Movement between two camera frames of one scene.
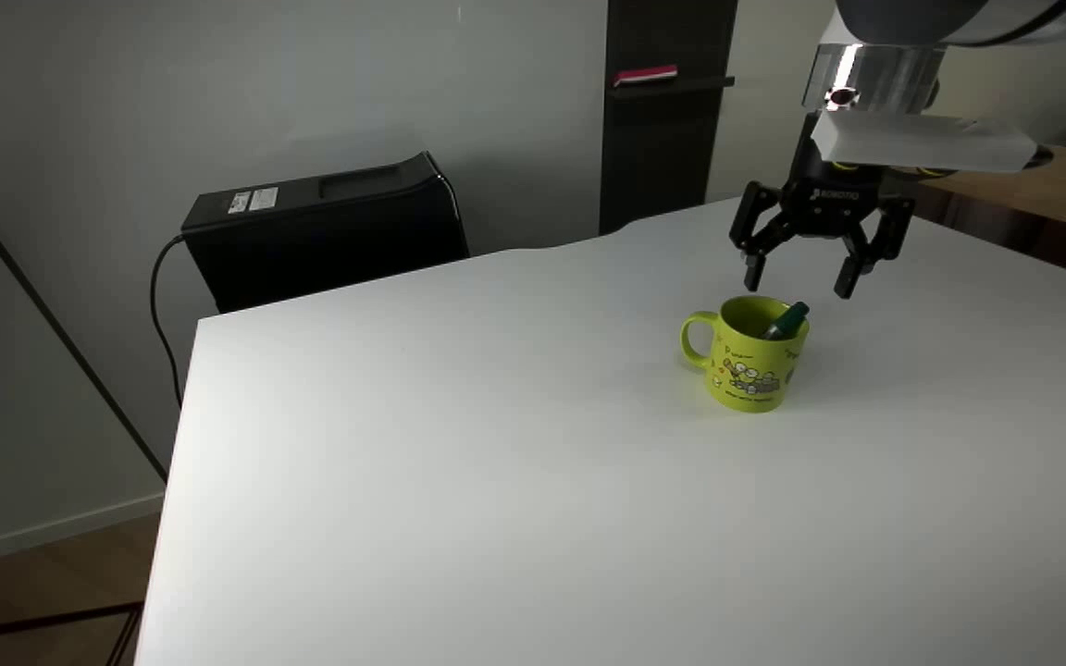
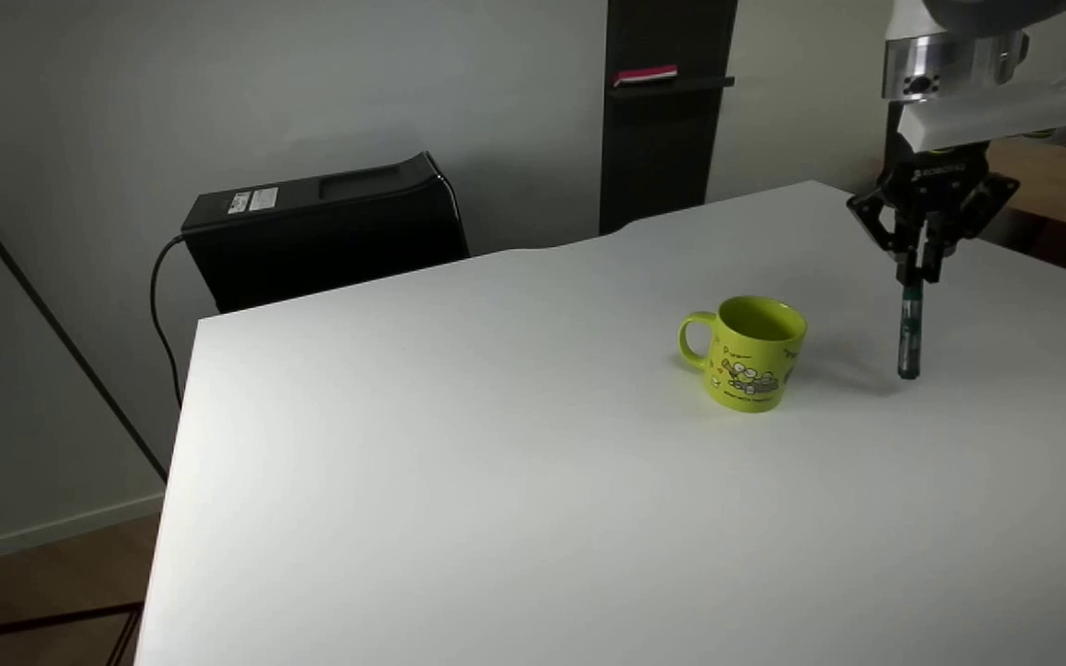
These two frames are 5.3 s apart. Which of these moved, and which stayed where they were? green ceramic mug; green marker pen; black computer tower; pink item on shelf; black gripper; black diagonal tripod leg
Moved: black gripper; green marker pen
Stayed: green ceramic mug; black computer tower; pink item on shelf; black diagonal tripod leg
